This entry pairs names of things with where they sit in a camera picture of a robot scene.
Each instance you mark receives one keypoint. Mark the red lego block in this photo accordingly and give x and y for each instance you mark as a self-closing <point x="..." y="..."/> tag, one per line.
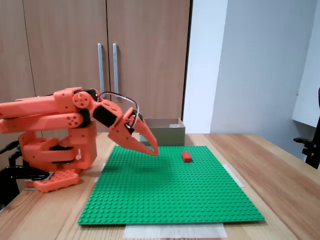
<point x="187" y="157"/>

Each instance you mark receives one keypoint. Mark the wooden cabinet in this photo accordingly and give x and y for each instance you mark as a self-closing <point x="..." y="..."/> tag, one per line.
<point x="150" y="50"/>

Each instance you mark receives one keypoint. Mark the black table clamp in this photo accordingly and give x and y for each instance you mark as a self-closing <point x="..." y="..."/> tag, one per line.
<point x="25" y="172"/>

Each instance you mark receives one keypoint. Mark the open cardboard box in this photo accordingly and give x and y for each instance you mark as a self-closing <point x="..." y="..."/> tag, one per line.
<point x="170" y="136"/>

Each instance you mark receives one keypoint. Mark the white board panel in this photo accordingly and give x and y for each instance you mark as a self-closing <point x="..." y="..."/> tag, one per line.
<point x="310" y="75"/>

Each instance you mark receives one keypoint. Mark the green lego baseplate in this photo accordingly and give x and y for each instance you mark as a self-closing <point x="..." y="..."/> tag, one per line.
<point x="160" y="195"/>

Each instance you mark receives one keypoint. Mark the masking tape strip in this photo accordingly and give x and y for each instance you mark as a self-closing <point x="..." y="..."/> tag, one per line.
<point x="175" y="231"/>
<point x="98" y="179"/>
<point x="237" y="178"/>

